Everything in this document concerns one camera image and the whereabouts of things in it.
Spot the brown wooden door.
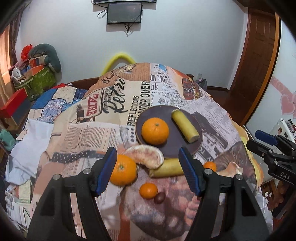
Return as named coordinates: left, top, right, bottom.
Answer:
left=226, top=9, right=280, bottom=125

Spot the purple round plate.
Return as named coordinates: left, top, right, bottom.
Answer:
left=135, top=105, right=203, bottom=159

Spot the black monitor cable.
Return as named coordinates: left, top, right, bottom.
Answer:
left=123, top=22, right=132, bottom=38

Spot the yellow banana piece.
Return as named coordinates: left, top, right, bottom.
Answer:
left=149, top=158, right=184, bottom=178
left=171, top=109, right=200, bottom=143

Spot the small mandarin orange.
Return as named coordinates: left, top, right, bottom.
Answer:
left=139, top=183, right=158, bottom=199

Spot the large orange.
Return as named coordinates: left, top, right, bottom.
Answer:
left=141, top=118, right=170, bottom=146
left=109, top=155, right=137, bottom=186

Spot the yellow curved pillow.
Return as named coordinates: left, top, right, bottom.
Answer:
left=101, top=52, right=136, bottom=75

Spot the red flat box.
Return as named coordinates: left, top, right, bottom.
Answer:
left=1, top=88, right=28, bottom=118

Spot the blue patchwork quilt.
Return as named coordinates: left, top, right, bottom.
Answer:
left=28, top=84, right=87, bottom=123

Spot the grey neck pillow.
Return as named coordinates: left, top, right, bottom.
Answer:
left=28, top=43, right=61, bottom=73

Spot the white sticker covered case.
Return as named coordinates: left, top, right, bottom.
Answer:
left=270, top=118, right=295, bottom=143

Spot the pink heart wall decal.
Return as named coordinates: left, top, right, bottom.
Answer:
left=270, top=76, right=295, bottom=118

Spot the wall mounted black monitor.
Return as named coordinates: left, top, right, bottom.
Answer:
left=107, top=2, right=142, bottom=25

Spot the pink orange curtain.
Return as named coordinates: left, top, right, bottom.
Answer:
left=0, top=25, right=14, bottom=97

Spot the peeled pomelo segment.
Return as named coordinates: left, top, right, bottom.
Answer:
left=123, top=145, right=164, bottom=169

